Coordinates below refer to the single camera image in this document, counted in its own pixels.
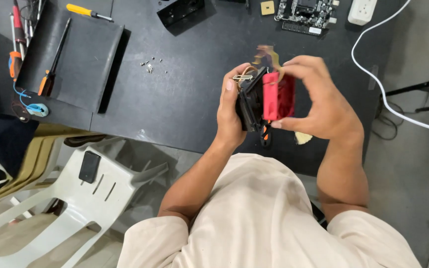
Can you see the long black orange screwdriver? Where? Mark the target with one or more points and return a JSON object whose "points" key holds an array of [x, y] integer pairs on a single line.
{"points": [[52, 72]]}

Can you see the computer motherboard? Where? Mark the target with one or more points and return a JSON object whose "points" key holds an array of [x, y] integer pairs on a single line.
{"points": [[305, 15]]}

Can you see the person's cream shirt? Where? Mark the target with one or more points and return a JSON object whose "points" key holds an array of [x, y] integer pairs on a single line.
{"points": [[259, 223]]}

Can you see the black heatsink cooler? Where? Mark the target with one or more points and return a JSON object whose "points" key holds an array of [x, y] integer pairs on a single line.
{"points": [[251, 102]]}

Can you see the black orange stubby screwdriver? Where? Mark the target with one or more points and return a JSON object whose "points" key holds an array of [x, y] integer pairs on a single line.
{"points": [[265, 136]]}

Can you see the person's left hand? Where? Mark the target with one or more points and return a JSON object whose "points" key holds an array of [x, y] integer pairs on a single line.
{"points": [[229, 123]]}

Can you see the black metal bracket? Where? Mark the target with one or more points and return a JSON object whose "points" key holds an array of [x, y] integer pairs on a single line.
{"points": [[181, 13]]}

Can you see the black smartphone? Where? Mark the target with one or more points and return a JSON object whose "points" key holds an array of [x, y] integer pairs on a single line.
{"points": [[89, 167]]}

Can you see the scatter of small screws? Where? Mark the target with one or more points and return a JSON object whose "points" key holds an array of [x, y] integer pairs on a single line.
{"points": [[149, 67]]}

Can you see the white plastic chair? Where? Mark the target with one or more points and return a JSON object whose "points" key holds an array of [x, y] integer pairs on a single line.
{"points": [[99, 201]]}

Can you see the stack of tan plastic chairs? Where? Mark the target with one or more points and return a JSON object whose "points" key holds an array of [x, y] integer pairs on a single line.
{"points": [[39, 149]]}

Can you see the black stand legs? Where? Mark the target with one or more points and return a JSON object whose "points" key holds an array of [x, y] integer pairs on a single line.
{"points": [[423, 86]]}

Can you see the red cooling fan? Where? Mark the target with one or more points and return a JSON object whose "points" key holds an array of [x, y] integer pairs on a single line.
{"points": [[277, 98]]}

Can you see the black metal case panel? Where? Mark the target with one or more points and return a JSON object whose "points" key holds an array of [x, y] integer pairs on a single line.
{"points": [[84, 56]]}

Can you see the person's right hand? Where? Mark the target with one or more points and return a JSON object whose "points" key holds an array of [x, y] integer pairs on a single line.
{"points": [[330, 108]]}

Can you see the dark cloth bag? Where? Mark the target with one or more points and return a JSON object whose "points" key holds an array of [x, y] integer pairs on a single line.
{"points": [[2, 141]]}

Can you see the tan square processor chip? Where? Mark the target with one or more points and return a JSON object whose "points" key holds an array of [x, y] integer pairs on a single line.
{"points": [[267, 8]]}

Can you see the white power strip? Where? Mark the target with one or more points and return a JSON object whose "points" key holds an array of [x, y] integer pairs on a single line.
{"points": [[361, 12]]}

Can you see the cream bristle brush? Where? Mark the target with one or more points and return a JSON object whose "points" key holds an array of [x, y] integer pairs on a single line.
{"points": [[303, 138]]}

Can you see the bundle of thin metal tools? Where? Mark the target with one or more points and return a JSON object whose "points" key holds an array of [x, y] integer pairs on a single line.
{"points": [[32, 11]]}

